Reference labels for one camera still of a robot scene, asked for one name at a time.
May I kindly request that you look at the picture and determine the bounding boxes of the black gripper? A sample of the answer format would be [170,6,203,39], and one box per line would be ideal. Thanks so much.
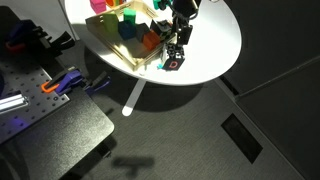
[170,0,202,47]

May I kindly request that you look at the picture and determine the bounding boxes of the triangle pattern block blue sides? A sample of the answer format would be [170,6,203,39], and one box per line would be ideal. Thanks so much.
[161,42,186,72]

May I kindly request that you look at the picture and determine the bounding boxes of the black white patterned toy block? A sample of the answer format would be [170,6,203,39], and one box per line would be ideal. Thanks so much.
[149,19,174,43]

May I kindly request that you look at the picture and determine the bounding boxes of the small orange toy block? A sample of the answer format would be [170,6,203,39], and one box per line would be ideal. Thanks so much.
[142,29,162,52]

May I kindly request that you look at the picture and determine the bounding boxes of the dark grey toy block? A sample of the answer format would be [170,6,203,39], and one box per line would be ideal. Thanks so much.
[134,22,152,43]

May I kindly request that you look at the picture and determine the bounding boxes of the wooden tray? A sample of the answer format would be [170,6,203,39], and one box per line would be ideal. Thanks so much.
[84,0,173,73]

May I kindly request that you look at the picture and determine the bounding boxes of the green toy block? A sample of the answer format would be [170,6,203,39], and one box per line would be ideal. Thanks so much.
[122,7,138,26]

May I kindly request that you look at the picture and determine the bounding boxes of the blue toy block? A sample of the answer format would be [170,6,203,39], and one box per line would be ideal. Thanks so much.
[117,20,138,41]

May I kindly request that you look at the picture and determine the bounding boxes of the yellow-green toy block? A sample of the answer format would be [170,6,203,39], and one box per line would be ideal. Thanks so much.
[101,12,120,34]

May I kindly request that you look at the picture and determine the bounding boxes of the pink toy block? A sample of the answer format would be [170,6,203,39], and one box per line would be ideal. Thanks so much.
[89,0,108,15]

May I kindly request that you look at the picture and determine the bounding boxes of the white table base legs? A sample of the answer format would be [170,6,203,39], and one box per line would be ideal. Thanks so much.
[121,78,148,118]

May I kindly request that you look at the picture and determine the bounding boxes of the dark blue spring clamp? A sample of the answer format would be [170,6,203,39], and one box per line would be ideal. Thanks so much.
[82,70,113,97]

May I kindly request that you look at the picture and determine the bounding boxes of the black spring clamp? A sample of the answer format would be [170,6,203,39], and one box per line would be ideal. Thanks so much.
[49,30,77,52]

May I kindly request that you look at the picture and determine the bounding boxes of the dark floor access panel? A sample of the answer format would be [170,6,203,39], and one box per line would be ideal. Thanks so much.
[220,113,264,165]

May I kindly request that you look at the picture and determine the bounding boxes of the black cart top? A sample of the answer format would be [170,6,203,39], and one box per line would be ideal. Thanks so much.
[0,85,116,180]

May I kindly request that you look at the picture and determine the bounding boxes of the perforated metal breadboard plate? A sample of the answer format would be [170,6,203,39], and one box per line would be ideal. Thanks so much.
[0,54,72,145]

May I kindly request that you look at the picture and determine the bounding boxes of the aluminium extrusion bar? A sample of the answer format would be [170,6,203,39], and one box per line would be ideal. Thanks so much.
[0,93,30,114]

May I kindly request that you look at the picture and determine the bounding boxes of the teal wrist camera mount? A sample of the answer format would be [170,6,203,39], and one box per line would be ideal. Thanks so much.
[152,0,174,12]

